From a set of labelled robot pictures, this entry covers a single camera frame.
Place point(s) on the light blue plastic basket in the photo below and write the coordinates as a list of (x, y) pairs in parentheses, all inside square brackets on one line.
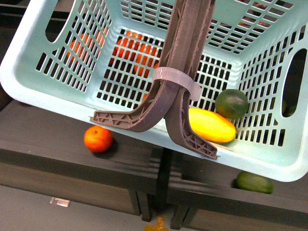
[(74, 57)]

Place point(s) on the orange tangerine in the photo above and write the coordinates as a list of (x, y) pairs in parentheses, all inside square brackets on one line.
[(98, 139)]

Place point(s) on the yellow mango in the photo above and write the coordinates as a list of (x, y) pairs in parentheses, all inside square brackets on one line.
[(211, 126)]

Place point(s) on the green avocado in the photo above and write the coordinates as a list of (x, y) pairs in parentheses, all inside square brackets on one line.
[(254, 183), (231, 103)]

